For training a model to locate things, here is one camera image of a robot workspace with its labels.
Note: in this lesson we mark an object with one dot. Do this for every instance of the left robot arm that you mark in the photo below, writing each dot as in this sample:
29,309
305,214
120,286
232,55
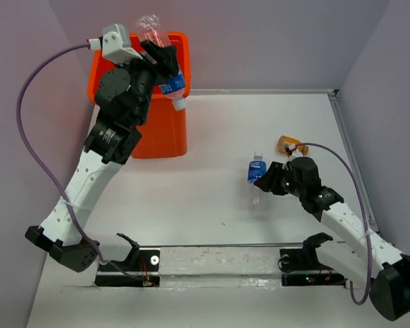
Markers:
62,234

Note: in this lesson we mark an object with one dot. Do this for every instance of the white foam strip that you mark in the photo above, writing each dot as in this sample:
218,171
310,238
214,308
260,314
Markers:
219,267

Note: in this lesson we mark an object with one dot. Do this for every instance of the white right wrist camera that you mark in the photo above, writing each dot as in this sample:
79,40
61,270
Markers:
292,153

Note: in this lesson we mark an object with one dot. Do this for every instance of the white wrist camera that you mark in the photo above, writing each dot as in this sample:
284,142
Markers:
116,45
292,153

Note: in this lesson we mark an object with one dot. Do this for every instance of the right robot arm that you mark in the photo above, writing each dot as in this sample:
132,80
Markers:
367,260

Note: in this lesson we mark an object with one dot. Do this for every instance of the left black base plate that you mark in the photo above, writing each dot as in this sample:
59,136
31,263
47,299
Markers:
140,269

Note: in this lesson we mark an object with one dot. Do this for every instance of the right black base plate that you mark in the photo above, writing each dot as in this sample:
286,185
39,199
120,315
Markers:
299,272

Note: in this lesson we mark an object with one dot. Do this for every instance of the short blue label water bottle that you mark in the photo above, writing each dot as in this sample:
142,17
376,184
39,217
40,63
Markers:
150,28

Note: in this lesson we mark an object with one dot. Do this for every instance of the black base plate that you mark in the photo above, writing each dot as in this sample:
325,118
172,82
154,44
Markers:
299,272
140,269

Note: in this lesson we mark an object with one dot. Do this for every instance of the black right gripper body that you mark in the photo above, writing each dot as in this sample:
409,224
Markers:
295,188

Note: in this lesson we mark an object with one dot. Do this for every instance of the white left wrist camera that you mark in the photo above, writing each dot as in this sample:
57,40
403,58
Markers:
116,45

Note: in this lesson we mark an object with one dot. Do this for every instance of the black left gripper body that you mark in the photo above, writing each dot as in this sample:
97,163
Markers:
144,74

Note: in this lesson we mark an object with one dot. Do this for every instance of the orange plastic bin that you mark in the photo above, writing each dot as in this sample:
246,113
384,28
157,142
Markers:
164,112

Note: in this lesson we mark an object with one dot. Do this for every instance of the orange bottle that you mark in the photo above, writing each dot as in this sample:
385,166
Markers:
286,142

